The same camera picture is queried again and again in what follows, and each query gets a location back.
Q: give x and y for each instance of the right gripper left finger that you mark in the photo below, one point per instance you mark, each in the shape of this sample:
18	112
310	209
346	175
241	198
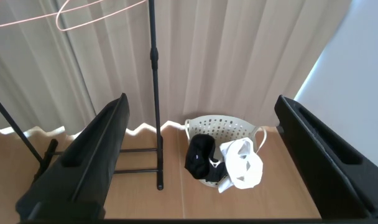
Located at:
61	193

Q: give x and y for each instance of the black shorts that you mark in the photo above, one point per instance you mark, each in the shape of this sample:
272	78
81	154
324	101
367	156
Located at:
200	158

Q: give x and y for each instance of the black clothes rack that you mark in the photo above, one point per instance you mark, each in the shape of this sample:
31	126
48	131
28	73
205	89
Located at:
156	109

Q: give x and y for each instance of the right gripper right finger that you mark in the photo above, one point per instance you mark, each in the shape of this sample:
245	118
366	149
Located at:
332	193

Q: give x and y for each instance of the white garment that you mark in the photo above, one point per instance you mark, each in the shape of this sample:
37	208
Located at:
243	174

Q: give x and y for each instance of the white laundry basket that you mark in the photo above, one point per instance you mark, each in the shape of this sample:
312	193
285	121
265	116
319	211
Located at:
221	126

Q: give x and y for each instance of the beige curtain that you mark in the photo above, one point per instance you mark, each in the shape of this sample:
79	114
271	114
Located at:
223	62

